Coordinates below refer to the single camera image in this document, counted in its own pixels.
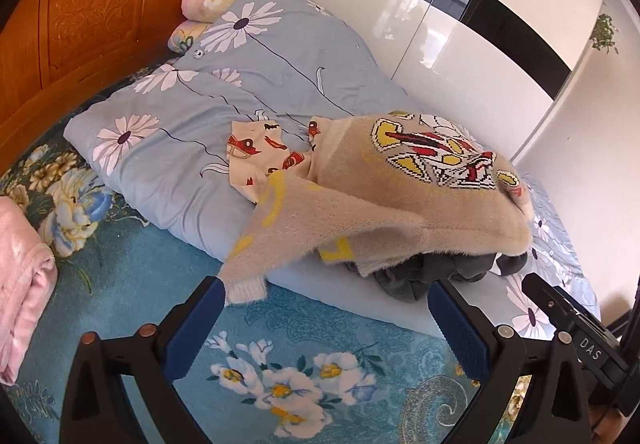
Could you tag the folded pink blanket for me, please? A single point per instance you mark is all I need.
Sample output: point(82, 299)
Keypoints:
point(25, 284)

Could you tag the white and black wardrobe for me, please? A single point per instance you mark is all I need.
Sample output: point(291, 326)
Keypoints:
point(450, 49)

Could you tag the teal floral bed sheet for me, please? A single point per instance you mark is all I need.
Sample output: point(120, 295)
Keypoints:
point(150, 264)

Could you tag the beige fuzzy knit sweater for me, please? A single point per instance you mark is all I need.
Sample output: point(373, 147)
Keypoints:
point(400, 209)

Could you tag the green hanging plant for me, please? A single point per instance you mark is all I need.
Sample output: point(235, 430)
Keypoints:
point(604, 32)

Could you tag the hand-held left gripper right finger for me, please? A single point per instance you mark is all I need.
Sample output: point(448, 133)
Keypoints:
point(460, 329)

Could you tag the light blue daisy quilt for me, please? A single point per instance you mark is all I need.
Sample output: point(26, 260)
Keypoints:
point(200, 164)

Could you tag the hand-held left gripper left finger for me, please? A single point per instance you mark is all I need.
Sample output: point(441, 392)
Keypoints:
point(192, 324)

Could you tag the cream car print garment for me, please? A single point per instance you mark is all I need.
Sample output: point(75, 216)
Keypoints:
point(255, 159)

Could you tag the dark grey garment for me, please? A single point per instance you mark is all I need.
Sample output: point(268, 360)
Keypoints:
point(425, 274)

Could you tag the pink floral pillow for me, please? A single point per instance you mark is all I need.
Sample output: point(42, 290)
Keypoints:
point(185, 34)
point(200, 2)

